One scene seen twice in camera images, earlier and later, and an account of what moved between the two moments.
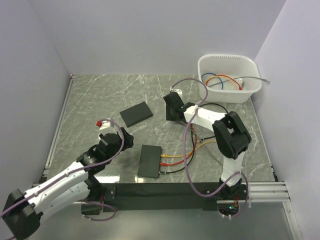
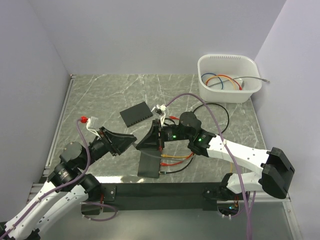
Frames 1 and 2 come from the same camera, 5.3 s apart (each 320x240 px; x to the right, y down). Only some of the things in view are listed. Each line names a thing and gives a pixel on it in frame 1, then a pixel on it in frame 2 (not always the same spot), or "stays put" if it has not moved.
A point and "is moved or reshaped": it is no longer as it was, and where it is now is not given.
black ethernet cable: (194, 141) stays put
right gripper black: (168, 117) → (151, 141)
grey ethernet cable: (206, 147) is moved or reshaped
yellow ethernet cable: (163, 155) stays put
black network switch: (136, 114) stays put
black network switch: (150, 161) stays put
